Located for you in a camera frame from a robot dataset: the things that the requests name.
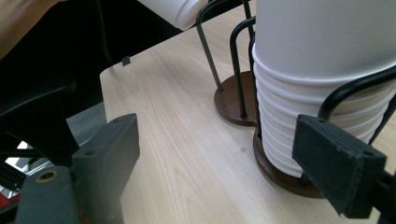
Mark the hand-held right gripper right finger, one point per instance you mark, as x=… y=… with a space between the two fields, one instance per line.
x=339 y=168

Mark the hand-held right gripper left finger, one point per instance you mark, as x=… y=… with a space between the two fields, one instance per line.
x=102 y=161

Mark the stack of white paper cups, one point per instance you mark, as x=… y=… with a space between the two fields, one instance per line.
x=311 y=46

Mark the single white paper cup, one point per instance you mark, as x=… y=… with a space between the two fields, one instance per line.
x=174 y=12

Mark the black chair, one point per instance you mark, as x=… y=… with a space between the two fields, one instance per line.
x=37 y=102

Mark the grey tape strip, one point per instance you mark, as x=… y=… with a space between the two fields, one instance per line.
x=126 y=61

